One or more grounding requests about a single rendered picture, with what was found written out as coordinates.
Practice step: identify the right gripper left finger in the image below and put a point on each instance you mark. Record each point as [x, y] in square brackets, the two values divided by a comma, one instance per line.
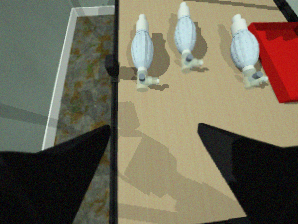
[52, 183]

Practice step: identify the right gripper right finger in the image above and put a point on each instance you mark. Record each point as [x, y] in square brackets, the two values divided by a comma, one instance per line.
[263, 177]

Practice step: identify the red tray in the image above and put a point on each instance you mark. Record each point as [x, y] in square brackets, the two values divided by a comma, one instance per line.
[280, 42]

